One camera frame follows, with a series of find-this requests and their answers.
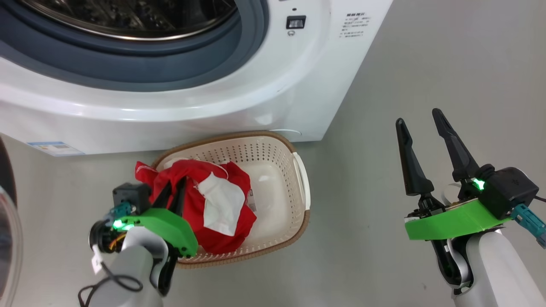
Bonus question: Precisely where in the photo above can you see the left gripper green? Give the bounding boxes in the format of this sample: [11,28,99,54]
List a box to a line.
[113,177,199,258]

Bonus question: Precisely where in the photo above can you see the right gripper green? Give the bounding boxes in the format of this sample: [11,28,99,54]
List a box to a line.
[395,108,512,241]

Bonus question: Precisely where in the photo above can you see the red and white garment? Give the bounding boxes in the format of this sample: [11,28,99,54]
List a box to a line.
[135,159,257,255]

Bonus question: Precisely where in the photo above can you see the round white drain filter cover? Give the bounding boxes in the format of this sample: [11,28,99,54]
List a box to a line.
[269,128,303,138]

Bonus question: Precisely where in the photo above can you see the white front-load washing machine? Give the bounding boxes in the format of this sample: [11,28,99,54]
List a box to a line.
[0,0,394,157]

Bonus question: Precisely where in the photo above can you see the cream laundry basket brown rim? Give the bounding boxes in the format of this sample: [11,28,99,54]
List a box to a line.
[151,130,311,269]

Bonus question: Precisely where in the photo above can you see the left teal cable connector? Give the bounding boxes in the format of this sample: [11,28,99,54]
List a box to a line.
[109,202,134,220]

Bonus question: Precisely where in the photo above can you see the teal cable connector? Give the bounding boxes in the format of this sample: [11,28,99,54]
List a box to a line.
[511,204,546,249]
[109,202,134,220]

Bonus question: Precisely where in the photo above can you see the blue energy label sticker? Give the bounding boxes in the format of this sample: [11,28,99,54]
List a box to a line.
[27,142,86,157]

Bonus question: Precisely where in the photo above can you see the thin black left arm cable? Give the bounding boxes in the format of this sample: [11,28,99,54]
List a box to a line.
[78,256,143,307]

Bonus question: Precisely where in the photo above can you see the right teal cable connector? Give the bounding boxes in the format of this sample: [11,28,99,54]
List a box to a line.
[511,204,546,249]

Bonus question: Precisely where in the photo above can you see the grey washing machine door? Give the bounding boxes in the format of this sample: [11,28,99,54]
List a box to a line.
[0,136,24,307]

